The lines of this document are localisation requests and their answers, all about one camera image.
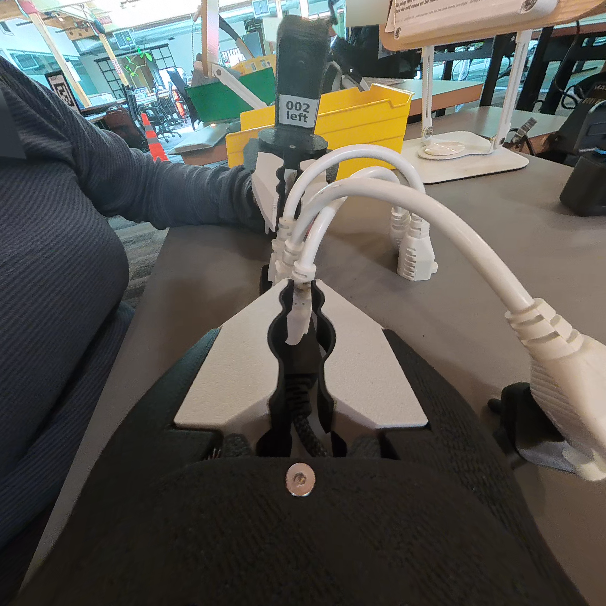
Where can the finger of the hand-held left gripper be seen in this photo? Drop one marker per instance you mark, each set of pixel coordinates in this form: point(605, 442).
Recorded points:
point(265, 189)

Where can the printed instruction sheet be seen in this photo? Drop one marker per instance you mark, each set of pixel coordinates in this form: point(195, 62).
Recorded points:
point(449, 14)

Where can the green plastic bin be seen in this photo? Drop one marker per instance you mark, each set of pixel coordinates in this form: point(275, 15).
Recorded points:
point(213, 99)

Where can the marker print sign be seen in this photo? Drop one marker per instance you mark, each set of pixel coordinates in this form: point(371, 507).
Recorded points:
point(64, 92)

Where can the small grey clip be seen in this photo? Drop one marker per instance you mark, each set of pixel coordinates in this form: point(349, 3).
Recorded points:
point(524, 128)

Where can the person's upper body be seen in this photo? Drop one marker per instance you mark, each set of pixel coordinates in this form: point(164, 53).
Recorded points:
point(47, 260)

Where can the black office chair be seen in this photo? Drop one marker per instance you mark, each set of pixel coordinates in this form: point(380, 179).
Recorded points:
point(175, 94)

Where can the orange traffic cone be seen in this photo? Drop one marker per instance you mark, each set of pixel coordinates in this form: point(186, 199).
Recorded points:
point(154, 142)

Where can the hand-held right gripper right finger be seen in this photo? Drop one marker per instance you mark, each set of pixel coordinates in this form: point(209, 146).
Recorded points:
point(374, 378)

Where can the yellow plastic bin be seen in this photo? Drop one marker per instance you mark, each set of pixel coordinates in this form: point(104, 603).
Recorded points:
point(331, 128)

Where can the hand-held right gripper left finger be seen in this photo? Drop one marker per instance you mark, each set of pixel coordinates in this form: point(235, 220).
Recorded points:
point(222, 378)

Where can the black battery case blue trim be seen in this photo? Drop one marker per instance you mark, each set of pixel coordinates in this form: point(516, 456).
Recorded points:
point(587, 184)

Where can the grey-top table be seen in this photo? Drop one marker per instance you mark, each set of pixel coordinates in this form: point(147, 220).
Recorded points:
point(449, 90)

